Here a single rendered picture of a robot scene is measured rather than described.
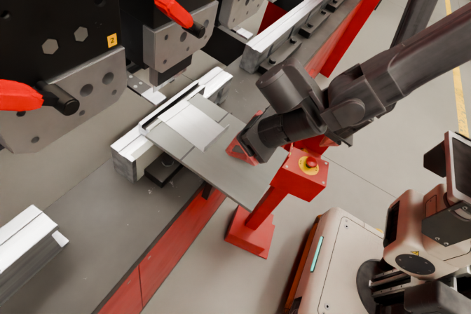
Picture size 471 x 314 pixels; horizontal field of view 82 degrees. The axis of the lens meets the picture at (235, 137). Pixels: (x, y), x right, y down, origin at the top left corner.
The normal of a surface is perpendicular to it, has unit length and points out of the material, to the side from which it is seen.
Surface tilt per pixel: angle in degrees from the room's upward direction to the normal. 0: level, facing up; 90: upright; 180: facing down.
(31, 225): 0
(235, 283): 0
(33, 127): 90
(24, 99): 90
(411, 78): 70
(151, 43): 90
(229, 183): 0
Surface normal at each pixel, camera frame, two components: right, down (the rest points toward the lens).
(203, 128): 0.25, -0.60
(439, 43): -0.28, 0.50
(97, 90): 0.82, 0.55
